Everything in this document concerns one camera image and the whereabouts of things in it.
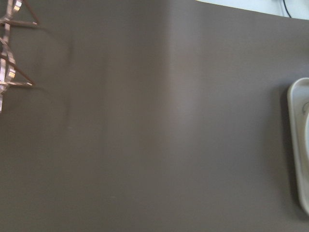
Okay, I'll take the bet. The cream rabbit tray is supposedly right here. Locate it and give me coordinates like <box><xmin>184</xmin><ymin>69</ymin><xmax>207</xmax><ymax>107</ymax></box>
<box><xmin>287</xmin><ymin>77</ymin><xmax>309</xmax><ymax>214</ymax></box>

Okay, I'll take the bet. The copper wire bottle rack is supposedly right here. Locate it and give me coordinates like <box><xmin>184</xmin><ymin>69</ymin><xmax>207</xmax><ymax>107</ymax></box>
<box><xmin>0</xmin><ymin>0</ymin><xmax>40</xmax><ymax>107</ymax></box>

